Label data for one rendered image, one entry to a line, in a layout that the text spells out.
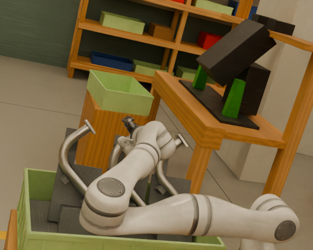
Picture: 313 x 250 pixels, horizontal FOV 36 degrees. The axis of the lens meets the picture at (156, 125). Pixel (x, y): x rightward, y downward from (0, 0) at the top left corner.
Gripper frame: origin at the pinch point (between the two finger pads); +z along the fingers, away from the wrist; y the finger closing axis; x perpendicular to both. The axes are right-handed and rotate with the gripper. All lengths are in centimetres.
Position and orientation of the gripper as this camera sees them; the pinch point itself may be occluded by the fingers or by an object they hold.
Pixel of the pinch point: (134, 136)
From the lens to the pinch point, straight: 155.9
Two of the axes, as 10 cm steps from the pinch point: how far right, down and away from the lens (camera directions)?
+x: -8.0, 5.7, -1.9
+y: -5.5, -8.2, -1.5
